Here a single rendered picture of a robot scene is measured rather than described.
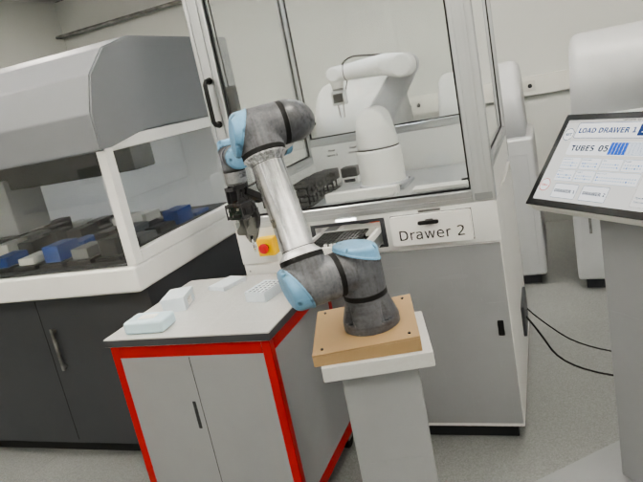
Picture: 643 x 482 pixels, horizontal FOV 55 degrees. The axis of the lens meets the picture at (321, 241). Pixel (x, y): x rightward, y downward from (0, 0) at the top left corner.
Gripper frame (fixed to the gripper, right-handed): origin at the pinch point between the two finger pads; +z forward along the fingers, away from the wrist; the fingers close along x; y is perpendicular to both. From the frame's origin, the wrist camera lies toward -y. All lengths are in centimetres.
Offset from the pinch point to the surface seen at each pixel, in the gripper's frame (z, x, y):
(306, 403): 55, 17, 14
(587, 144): -15, 106, -29
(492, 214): 8, 72, -41
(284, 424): 53, 19, 30
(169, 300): 16.4, -28.9, 18.5
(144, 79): -63, -61, -28
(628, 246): 13, 116, -18
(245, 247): 9.9, -23.3, -22.1
